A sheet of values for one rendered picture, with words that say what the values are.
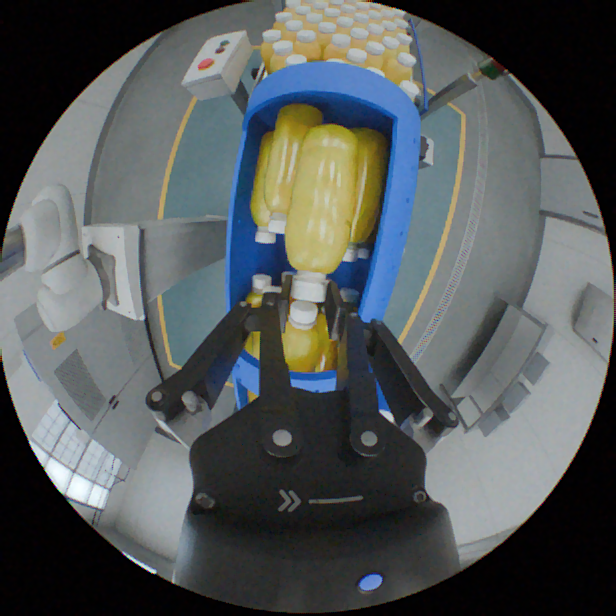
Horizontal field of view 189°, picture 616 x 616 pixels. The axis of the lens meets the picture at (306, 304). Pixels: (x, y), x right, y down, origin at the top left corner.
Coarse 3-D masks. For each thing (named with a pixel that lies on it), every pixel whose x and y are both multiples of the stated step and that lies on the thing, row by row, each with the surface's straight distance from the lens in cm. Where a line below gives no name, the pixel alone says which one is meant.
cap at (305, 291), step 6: (294, 282) 20; (300, 282) 19; (294, 288) 20; (300, 288) 19; (306, 288) 19; (312, 288) 19; (318, 288) 19; (324, 288) 20; (294, 294) 20; (300, 294) 19; (306, 294) 19; (312, 294) 19; (318, 294) 19; (324, 294) 20; (306, 300) 19; (312, 300) 19; (318, 300) 19; (324, 300) 20
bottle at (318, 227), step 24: (312, 144) 23; (336, 144) 23; (312, 168) 21; (336, 168) 21; (312, 192) 19; (336, 192) 19; (288, 216) 20; (312, 216) 18; (336, 216) 19; (288, 240) 19; (312, 240) 18; (336, 240) 18; (312, 264) 18; (336, 264) 19
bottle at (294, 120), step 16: (288, 112) 32; (304, 112) 31; (320, 112) 33; (288, 128) 30; (304, 128) 30; (272, 144) 30; (288, 144) 28; (272, 160) 29; (288, 160) 28; (272, 176) 28; (288, 176) 27; (272, 192) 27; (288, 192) 27; (272, 208) 28
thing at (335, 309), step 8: (328, 288) 20; (336, 288) 18; (328, 296) 19; (336, 296) 16; (328, 304) 18; (336, 304) 15; (344, 304) 15; (328, 312) 18; (336, 312) 14; (344, 312) 14; (328, 320) 17; (336, 320) 15; (328, 328) 16; (336, 328) 15; (336, 336) 15
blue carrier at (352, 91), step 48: (288, 96) 25; (336, 96) 24; (384, 96) 25; (240, 144) 34; (240, 192) 34; (240, 240) 36; (384, 240) 21; (240, 288) 39; (384, 288) 24; (240, 384) 54
